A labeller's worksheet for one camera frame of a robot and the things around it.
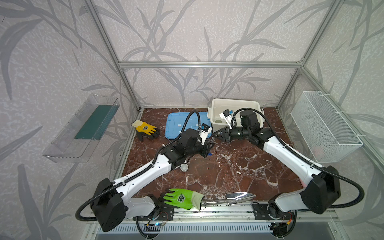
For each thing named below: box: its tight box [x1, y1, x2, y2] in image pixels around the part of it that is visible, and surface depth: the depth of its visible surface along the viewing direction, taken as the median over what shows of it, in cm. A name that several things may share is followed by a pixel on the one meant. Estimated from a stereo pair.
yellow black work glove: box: [131, 119, 159, 142], surface depth 107 cm
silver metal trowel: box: [201, 192, 257, 206], surface depth 79 cm
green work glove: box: [158, 188, 205, 211], surface depth 79 cm
